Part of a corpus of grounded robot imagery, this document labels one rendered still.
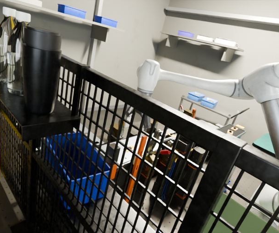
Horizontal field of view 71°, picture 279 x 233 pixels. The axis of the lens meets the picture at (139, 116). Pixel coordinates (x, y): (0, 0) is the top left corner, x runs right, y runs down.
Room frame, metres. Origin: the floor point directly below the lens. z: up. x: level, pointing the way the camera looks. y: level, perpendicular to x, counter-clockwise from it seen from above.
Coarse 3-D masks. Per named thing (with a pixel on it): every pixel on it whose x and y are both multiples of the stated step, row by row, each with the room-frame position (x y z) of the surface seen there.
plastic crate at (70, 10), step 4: (60, 4) 2.88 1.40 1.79; (60, 8) 2.89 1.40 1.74; (64, 8) 2.81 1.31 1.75; (68, 8) 2.85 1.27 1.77; (72, 8) 2.89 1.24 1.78; (76, 8) 2.93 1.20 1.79; (64, 12) 2.82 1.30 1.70; (68, 12) 2.86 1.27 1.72; (72, 12) 2.90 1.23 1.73; (76, 12) 2.94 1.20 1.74; (80, 12) 2.98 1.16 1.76; (84, 12) 3.03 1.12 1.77; (76, 16) 2.95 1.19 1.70; (80, 16) 2.99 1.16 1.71; (84, 16) 3.04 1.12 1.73
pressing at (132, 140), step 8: (200, 120) 1.98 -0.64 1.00; (136, 136) 1.25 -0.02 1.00; (160, 136) 1.35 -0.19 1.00; (104, 144) 1.04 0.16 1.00; (120, 144) 1.09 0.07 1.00; (128, 144) 1.11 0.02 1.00; (120, 152) 1.00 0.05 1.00; (128, 152) 1.02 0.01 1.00; (120, 160) 0.92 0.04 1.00; (128, 160) 0.94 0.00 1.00
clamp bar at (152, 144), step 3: (159, 129) 0.98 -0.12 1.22; (156, 132) 0.95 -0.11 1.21; (159, 132) 0.95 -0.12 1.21; (153, 135) 0.96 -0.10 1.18; (156, 135) 0.94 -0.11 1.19; (159, 135) 0.94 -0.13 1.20; (156, 138) 0.95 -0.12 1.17; (150, 141) 0.96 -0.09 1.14; (153, 141) 0.95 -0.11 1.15; (150, 144) 0.96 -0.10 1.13; (153, 144) 0.95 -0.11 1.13; (150, 147) 0.95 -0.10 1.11; (153, 147) 0.97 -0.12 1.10; (150, 150) 0.96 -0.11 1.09
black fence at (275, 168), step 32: (64, 64) 0.50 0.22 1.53; (128, 96) 0.35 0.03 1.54; (0, 128) 0.92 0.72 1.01; (96, 128) 0.41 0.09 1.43; (192, 128) 0.27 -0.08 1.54; (0, 160) 0.94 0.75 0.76; (32, 160) 0.62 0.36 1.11; (64, 160) 0.49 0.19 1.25; (96, 160) 0.40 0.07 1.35; (224, 160) 0.23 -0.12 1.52; (256, 160) 0.21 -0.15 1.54; (32, 192) 0.62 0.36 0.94; (64, 192) 0.46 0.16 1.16; (256, 192) 0.21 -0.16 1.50; (32, 224) 0.61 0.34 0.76; (64, 224) 0.46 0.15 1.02; (96, 224) 0.37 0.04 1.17; (160, 224) 0.27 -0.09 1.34; (192, 224) 0.23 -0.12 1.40; (224, 224) 0.22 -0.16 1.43
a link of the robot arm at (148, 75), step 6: (150, 60) 1.05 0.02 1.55; (144, 66) 1.03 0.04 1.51; (150, 66) 1.02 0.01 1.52; (156, 66) 1.03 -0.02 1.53; (138, 72) 1.13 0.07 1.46; (144, 72) 1.02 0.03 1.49; (150, 72) 1.02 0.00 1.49; (156, 72) 1.03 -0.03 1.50; (138, 78) 1.05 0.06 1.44; (144, 78) 1.01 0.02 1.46; (150, 78) 1.01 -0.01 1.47; (156, 78) 1.03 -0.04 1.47; (138, 84) 1.04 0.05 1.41; (144, 84) 1.01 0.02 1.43; (150, 84) 1.02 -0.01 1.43; (150, 90) 1.03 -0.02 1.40
